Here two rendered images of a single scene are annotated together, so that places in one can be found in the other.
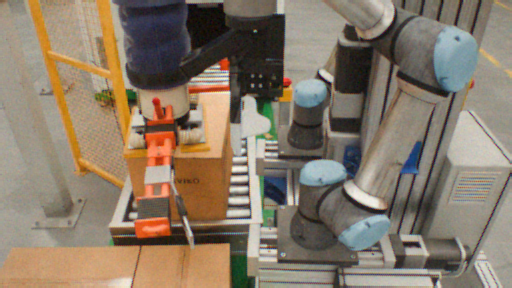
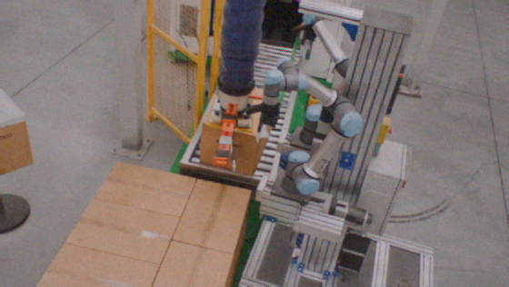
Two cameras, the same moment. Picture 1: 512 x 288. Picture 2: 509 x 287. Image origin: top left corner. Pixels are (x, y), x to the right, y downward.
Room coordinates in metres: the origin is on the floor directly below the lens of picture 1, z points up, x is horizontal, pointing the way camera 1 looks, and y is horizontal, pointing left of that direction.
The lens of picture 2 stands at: (-1.43, -0.24, 3.00)
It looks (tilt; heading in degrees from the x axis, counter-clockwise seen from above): 37 degrees down; 8
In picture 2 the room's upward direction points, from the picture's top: 9 degrees clockwise
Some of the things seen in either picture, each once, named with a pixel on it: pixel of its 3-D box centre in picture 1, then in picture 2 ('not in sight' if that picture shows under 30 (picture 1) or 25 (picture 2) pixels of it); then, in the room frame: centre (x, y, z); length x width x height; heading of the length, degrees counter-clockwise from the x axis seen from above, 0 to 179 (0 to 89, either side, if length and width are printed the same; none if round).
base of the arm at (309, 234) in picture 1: (317, 218); (294, 179); (0.81, -0.18, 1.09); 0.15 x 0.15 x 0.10
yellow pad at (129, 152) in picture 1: (141, 125); (217, 109); (1.22, 0.41, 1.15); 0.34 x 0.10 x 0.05; 9
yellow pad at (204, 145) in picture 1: (193, 121); (247, 113); (1.25, 0.22, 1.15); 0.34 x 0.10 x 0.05; 9
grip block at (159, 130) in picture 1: (161, 134); (229, 120); (0.99, 0.28, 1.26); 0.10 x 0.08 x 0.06; 99
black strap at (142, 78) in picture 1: (161, 66); (236, 82); (1.24, 0.31, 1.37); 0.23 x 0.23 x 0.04
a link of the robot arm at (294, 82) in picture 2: not in sight; (293, 81); (0.63, -0.07, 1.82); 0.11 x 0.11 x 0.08; 27
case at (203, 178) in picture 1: (188, 155); (239, 129); (1.61, 0.33, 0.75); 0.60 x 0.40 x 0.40; 179
